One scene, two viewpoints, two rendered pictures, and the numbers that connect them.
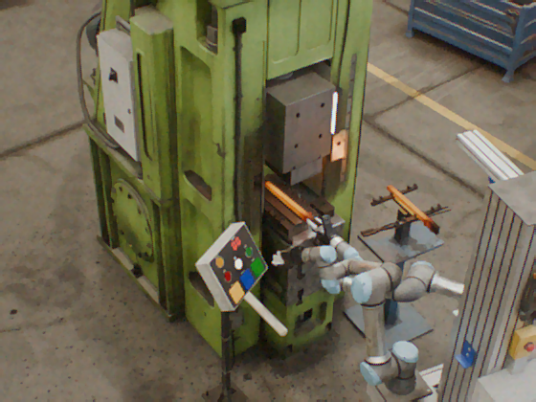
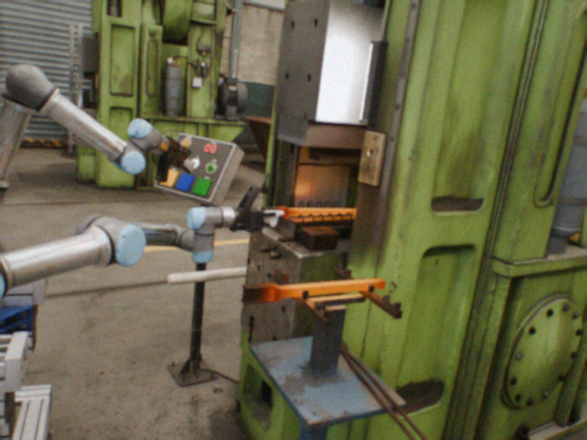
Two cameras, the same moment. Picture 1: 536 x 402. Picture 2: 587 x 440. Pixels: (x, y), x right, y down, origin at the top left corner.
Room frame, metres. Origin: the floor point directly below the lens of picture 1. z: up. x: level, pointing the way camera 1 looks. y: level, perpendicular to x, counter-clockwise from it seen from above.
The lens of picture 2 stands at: (3.65, -2.07, 1.47)
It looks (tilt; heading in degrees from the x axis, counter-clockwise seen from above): 14 degrees down; 94
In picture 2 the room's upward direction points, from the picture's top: 7 degrees clockwise
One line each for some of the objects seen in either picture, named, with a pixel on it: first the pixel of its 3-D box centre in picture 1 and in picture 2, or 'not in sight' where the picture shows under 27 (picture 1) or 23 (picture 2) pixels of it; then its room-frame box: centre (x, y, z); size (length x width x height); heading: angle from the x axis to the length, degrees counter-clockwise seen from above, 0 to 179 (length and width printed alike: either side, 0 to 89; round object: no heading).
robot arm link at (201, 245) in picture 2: not in sight; (199, 244); (3.21, -0.39, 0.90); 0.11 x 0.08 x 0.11; 155
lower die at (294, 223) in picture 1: (279, 205); (325, 221); (3.64, -0.05, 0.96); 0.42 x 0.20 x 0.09; 38
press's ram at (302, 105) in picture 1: (289, 108); (353, 67); (3.66, -0.09, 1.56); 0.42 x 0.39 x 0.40; 38
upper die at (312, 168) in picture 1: (280, 151); (336, 132); (3.64, -0.05, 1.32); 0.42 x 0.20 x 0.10; 38
